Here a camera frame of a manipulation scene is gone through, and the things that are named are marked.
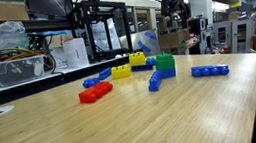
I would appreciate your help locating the small green block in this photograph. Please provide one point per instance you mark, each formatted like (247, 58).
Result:
(151, 58)

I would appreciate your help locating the small blue block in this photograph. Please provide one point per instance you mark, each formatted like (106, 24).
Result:
(105, 74)
(91, 82)
(151, 62)

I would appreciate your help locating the yellow block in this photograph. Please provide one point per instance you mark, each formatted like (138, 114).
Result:
(137, 59)
(121, 72)

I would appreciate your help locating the blue square block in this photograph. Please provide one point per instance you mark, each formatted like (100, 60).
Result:
(168, 73)

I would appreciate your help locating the blue four-stud block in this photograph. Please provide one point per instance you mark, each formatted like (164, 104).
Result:
(210, 71)
(141, 68)
(154, 82)

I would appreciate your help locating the red four-stud block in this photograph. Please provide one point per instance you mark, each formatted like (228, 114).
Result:
(94, 93)

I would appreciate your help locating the brown cardboard box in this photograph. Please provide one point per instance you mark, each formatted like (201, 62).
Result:
(8, 11)
(234, 16)
(174, 38)

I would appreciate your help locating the clear sheet with blue tape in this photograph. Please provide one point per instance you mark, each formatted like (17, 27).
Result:
(132, 43)

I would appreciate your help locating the grey metal cabinet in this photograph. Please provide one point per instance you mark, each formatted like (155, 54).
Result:
(237, 36)

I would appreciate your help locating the white box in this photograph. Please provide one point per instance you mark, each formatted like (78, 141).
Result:
(75, 54)

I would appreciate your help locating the black monitor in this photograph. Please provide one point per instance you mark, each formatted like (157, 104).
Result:
(47, 3)

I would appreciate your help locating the black workbench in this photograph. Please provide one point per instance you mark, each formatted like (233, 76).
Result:
(36, 86)

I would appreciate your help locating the clear plastic container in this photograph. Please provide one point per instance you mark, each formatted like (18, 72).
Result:
(13, 72)

